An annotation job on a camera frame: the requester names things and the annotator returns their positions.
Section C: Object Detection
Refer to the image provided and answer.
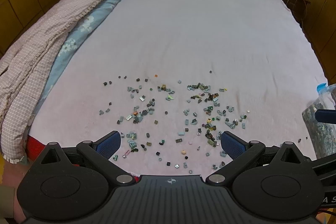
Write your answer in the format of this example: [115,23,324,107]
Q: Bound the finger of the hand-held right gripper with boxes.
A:
[311,156,336,181]
[314,108,336,125]

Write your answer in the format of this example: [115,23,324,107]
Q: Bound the small toy bricks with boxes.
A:
[98,70,308,173]

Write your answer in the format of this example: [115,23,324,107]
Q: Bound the red cloth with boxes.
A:
[22,135,48,161]

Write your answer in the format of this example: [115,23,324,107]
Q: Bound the heap of mixed toy bricks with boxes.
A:
[302,98,336,159]

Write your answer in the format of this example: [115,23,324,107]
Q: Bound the dark wooden nightstand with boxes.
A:
[274,0,311,28]

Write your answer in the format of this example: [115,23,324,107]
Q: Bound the blue floral quilt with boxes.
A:
[25,0,156,135]

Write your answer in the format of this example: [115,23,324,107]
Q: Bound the clear plastic container blue latches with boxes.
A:
[301,83,336,160]

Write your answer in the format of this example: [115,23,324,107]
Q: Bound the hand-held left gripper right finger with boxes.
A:
[206,131,311,185]

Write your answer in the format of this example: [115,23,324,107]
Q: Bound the pink checked quilt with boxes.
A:
[0,0,151,164]

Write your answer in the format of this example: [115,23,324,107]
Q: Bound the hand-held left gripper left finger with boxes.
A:
[39,131,135,185]

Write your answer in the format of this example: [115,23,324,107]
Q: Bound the colourful foam floor mat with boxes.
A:
[0,154,29,186]

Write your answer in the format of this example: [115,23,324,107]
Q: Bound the wooden desk with drawers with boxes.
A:
[302,0,336,77]

